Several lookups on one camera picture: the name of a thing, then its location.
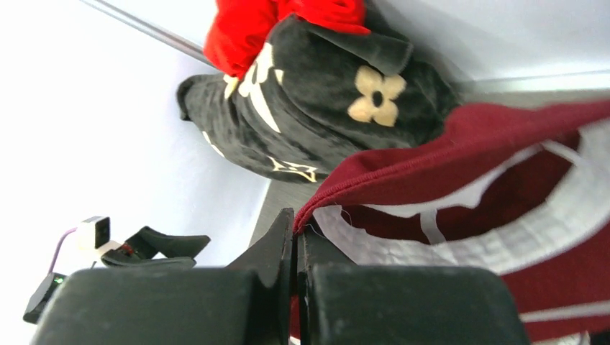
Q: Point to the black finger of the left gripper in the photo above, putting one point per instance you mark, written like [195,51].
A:
[116,259]
[147,243]

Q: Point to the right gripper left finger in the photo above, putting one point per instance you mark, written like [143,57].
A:
[246,302]

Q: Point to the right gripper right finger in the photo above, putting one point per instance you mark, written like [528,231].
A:
[344,303]

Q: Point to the dark red bucket hat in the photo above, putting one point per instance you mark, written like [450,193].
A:
[523,194]

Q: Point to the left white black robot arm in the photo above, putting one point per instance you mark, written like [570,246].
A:
[53,280]

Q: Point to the black floral plush blanket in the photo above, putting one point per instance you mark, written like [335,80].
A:
[313,97]

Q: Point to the red cloth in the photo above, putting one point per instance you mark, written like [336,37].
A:
[241,27]

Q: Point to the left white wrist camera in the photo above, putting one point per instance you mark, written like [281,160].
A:
[94,237]

